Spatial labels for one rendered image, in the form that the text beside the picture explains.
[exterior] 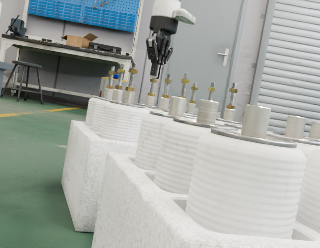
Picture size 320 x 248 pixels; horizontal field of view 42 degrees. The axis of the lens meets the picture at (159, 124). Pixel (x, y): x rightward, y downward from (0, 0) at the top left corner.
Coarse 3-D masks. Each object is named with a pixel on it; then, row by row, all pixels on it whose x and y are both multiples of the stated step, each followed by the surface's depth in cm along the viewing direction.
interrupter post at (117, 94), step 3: (114, 90) 98; (117, 90) 98; (120, 90) 98; (114, 93) 98; (117, 93) 98; (120, 93) 98; (114, 96) 98; (117, 96) 98; (120, 96) 98; (114, 99) 98; (117, 99) 98; (120, 99) 98
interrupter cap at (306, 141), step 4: (268, 132) 54; (272, 136) 50; (276, 136) 49; (280, 136) 49; (284, 136) 49; (288, 140) 48; (292, 140) 48; (296, 140) 48; (300, 140) 48; (304, 140) 48; (308, 140) 53; (312, 140) 53; (312, 144) 48; (316, 144) 48
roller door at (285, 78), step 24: (288, 0) 583; (312, 0) 584; (264, 24) 581; (288, 24) 585; (312, 24) 587; (264, 48) 582; (288, 48) 587; (312, 48) 587; (264, 72) 588; (288, 72) 589; (312, 72) 589; (264, 96) 590; (288, 96) 590; (312, 96) 593; (312, 120) 593
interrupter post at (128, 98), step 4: (124, 92) 87; (128, 92) 86; (132, 92) 87; (124, 96) 87; (128, 96) 86; (132, 96) 87; (124, 100) 87; (128, 100) 86; (132, 100) 87; (132, 104) 87
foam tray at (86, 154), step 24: (72, 120) 114; (72, 144) 104; (96, 144) 79; (120, 144) 80; (72, 168) 97; (96, 168) 79; (72, 192) 91; (96, 192) 80; (72, 216) 86; (96, 216) 80
